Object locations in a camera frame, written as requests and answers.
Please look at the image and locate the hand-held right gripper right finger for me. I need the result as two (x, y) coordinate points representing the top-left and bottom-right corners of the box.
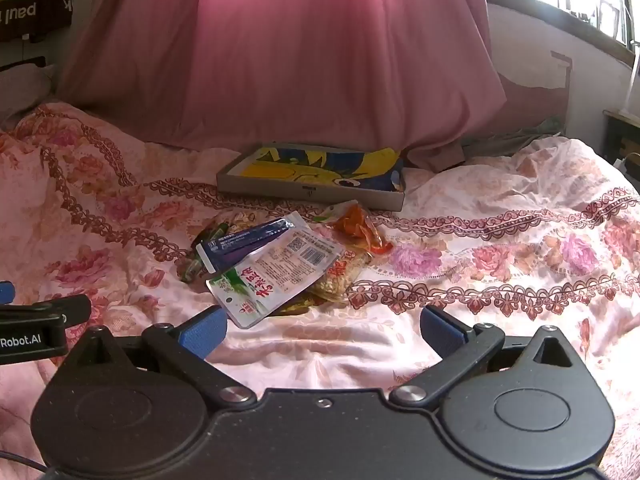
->
(389, 305), (588, 408)

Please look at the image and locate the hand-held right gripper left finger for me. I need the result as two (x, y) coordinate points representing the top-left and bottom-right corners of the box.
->
(65, 306), (258, 408)

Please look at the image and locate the green sausage stick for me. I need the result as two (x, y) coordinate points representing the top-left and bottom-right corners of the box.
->
(180, 222), (232, 282)

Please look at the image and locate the white snack packet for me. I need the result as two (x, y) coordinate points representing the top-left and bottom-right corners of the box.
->
(206, 232), (346, 330)

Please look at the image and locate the dark blue snack packet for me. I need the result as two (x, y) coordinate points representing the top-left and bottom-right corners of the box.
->
(194, 211), (307, 275)

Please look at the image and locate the puffed rice snack packet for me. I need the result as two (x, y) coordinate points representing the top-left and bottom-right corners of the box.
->
(307, 247), (373, 303)

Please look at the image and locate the cardboard box with yellow print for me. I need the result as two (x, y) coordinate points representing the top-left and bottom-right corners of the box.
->
(216, 144), (407, 212)

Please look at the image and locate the pink floral blanket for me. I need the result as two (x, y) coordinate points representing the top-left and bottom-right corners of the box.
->
(0, 102), (640, 480)

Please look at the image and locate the dark brownish snack packet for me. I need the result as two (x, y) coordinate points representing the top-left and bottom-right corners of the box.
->
(270, 292), (328, 317)

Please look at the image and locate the orange snack packet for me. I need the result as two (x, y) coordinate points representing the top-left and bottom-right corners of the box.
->
(320, 200), (396, 257)

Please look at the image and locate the grey green cloth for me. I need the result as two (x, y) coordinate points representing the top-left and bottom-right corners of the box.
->
(460, 117), (566, 161)

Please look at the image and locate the grey pillow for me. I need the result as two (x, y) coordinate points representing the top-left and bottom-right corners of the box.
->
(0, 62), (56, 126)

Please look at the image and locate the dusty pink cloth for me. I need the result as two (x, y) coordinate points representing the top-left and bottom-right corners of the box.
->
(492, 72), (571, 136)

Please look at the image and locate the wooden cabinet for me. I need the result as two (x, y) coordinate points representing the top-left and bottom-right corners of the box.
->
(602, 110), (640, 181)

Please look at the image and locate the dark printed cloth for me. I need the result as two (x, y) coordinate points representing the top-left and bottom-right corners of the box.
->
(0, 0), (76, 43)

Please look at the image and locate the pink curtain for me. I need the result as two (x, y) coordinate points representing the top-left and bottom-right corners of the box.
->
(55, 0), (508, 171)

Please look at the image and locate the white stand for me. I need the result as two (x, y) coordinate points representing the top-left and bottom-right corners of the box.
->
(620, 40), (640, 116)

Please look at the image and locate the black cable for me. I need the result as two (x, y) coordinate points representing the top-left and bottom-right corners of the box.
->
(0, 450), (53, 472)

